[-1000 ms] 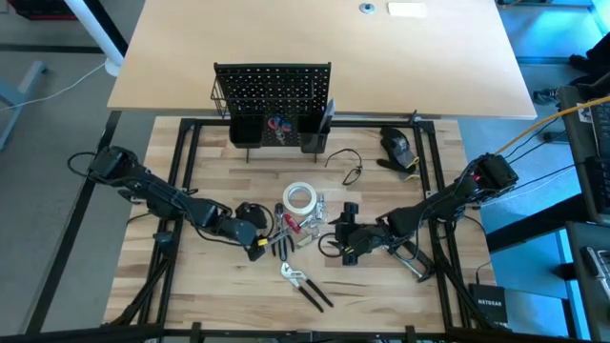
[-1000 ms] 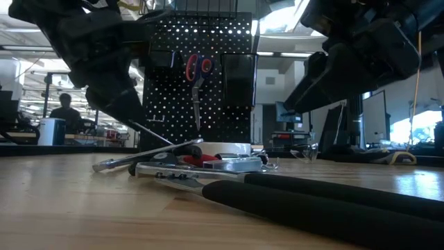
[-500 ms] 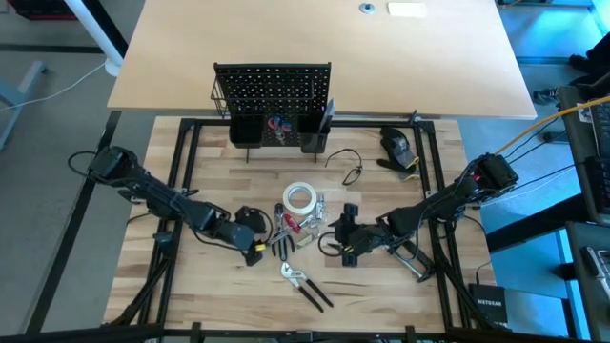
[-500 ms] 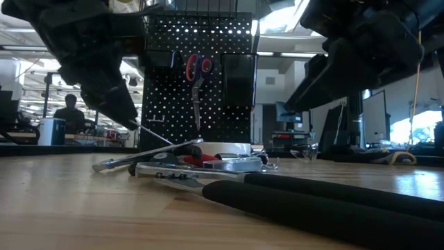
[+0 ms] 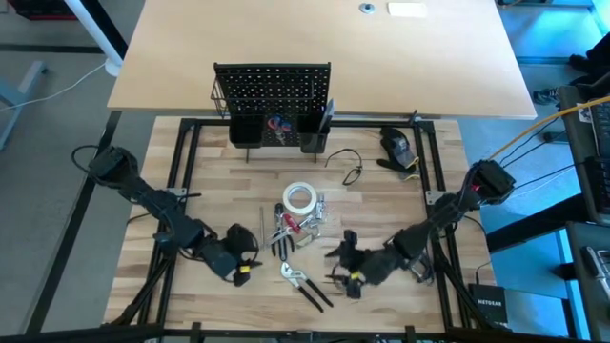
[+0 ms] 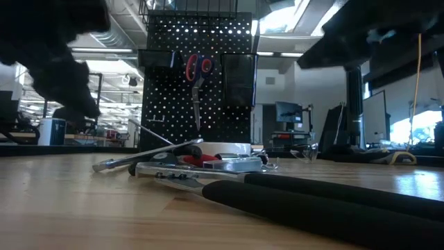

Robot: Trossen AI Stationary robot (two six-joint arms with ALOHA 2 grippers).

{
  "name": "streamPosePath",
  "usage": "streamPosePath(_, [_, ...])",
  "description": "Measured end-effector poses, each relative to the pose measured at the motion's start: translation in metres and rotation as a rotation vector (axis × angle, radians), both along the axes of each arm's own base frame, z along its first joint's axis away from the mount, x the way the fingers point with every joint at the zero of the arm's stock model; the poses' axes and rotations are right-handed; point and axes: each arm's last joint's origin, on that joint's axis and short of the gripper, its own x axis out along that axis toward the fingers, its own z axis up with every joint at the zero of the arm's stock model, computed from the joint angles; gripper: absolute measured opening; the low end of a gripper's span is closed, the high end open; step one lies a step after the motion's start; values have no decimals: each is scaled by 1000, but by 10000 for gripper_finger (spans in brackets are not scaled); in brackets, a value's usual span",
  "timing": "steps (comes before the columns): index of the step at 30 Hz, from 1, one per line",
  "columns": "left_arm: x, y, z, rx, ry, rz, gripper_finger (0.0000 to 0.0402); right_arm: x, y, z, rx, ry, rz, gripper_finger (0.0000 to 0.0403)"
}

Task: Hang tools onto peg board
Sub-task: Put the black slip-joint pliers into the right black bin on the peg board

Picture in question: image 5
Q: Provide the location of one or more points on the grey metal table base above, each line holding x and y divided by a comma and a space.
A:
14, 95

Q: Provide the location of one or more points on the black plastic pegboard bin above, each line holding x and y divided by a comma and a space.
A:
312, 140
247, 133

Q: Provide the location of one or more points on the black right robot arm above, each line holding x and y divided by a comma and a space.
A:
443, 214

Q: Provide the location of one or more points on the silver desk grommet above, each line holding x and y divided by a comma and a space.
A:
367, 8

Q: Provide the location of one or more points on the red and blue scissors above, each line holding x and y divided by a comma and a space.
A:
278, 125

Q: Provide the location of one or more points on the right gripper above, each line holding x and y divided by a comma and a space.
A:
376, 264

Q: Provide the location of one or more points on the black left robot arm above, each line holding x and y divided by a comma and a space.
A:
157, 202

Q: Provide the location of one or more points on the black metal pegboard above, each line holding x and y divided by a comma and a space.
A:
271, 90

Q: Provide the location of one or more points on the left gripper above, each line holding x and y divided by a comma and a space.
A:
221, 259

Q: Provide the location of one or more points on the black keyboard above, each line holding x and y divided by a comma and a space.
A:
603, 181

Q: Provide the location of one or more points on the grey handheld device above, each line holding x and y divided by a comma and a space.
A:
595, 267

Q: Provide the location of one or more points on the white desk leg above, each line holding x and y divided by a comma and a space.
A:
94, 33

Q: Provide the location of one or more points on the dark side desk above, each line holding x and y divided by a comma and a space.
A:
579, 143

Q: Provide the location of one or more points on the black aluminium table frame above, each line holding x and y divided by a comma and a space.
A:
119, 333

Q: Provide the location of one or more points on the light wooden desk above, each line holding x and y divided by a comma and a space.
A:
333, 47

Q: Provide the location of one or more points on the black grey work glove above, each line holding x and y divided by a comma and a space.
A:
398, 147

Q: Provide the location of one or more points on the black Netgear network switch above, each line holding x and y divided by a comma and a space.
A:
488, 305

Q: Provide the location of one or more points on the white tape roll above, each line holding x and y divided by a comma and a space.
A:
286, 198

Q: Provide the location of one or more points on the black and red crate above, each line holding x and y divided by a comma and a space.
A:
38, 9

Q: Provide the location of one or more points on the white card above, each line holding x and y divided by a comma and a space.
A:
407, 9

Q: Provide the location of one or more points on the person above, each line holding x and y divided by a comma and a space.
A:
598, 57

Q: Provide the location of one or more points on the grey metal tool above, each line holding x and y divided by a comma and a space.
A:
329, 116

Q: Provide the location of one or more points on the long silver metal rod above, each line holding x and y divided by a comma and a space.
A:
262, 221

